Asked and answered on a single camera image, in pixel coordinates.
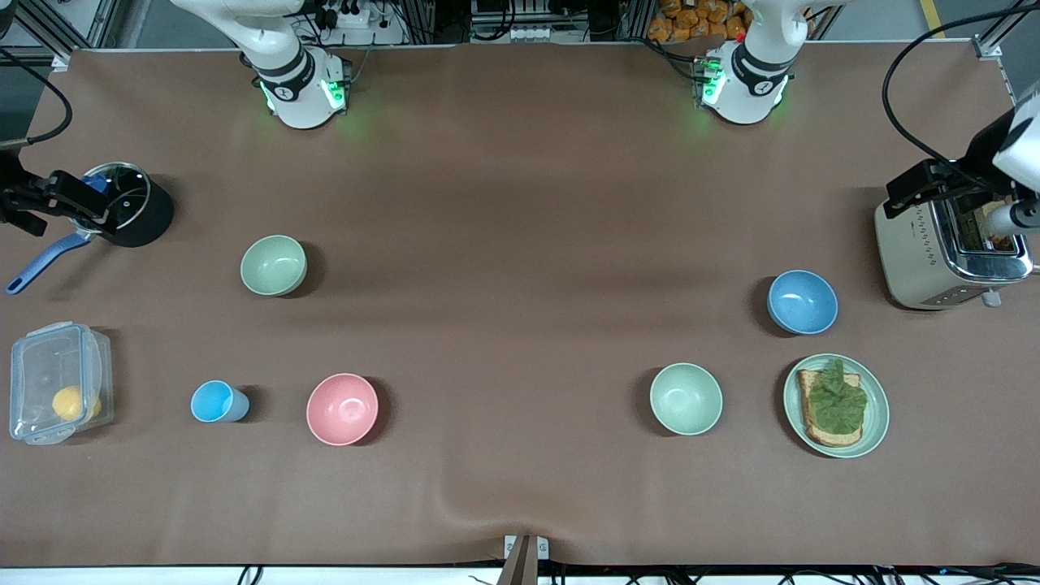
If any clear plastic lidded container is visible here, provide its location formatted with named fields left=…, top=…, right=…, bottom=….
left=10, top=322, right=115, bottom=446

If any light blue cup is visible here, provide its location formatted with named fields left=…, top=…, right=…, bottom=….
left=190, top=379, right=250, bottom=424

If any large white power strip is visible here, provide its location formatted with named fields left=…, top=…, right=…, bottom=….
left=313, top=0, right=407, bottom=46

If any metal table edge bracket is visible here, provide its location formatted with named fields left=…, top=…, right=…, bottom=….
left=503, top=534, right=550, bottom=585

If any toast slice with crust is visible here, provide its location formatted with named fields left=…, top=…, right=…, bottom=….
left=796, top=370, right=864, bottom=448

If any black pot blue handle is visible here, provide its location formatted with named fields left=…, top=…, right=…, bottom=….
left=6, top=162, right=175, bottom=295

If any brown table mat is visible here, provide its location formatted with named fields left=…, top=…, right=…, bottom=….
left=0, top=41, right=1040, bottom=568

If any light green bowl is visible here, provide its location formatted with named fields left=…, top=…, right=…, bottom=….
left=649, top=362, right=724, bottom=436
left=240, top=235, right=309, bottom=297

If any silver toaster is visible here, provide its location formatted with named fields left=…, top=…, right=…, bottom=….
left=875, top=193, right=1034, bottom=311

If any yellow lemon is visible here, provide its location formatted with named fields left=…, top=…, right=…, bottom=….
left=52, top=385, right=102, bottom=422

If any light green plate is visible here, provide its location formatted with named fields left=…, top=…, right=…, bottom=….
left=783, top=353, right=891, bottom=459

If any glass lid blue knob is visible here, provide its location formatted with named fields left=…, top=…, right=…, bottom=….
left=81, top=162, right=152, bottom=236

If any green lettuce leaf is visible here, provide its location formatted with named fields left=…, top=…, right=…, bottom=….
left=808, top=358, right=869, bottom=436

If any orange snack bag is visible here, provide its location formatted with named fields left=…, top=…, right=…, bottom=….
left=648, top=0, right=750, bottom=43

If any blue bowl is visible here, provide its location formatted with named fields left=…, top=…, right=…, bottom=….
left=767, top=270, right=839, bottom=336

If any pink bowl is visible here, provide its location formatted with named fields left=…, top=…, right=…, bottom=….
left=305, top=373, right=380, bottom=447

